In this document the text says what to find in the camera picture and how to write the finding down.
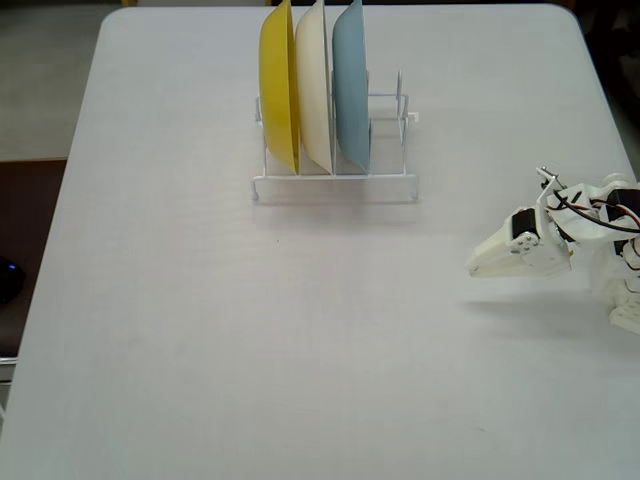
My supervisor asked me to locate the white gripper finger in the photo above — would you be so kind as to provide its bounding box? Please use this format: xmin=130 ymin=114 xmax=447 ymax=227
xmin=464 ymin=218 xmax=516 ymax=276
xmin=465 ymin=253 xmax=547 ymax=279

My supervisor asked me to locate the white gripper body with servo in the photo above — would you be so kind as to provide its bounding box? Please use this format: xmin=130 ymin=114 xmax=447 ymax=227
xmin=508 ymin=205 xmax=575 ymax=277

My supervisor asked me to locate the light blue plate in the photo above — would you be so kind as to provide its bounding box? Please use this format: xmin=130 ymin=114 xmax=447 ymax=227
xmin=331 ymin=0 xmax=374 ymax=174

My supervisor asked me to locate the cream white plate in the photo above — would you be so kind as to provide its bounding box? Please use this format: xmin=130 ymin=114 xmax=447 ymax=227
xmin=294 ymin=0 xmax=335 ymax=176

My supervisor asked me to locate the yellow plate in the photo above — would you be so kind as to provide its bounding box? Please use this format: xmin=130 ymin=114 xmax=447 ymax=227
xmin=258 ymin=0 xmax=302 ymax=176

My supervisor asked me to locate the black rounded object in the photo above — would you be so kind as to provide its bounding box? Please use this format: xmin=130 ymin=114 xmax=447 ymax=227
xmin=0 ymin=255 xmax=27 ymax=305

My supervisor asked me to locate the white metal bar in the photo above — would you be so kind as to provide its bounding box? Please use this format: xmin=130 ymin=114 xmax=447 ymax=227
xmin=0 ymin=354 xmax=20 ymax=421

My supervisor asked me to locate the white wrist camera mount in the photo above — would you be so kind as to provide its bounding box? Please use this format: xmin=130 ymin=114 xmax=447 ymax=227
xmin=534 ymin=165 xmax=569 ymax=212

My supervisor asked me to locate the black cable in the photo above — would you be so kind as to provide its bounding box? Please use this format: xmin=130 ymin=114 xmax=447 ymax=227
xmin=549 ymin=194 xmax=640 ymax=233

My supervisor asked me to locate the white wire plate rack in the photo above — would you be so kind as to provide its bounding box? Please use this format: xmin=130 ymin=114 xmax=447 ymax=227
xmin=249 ymin=69 xmax=421 ymax=205

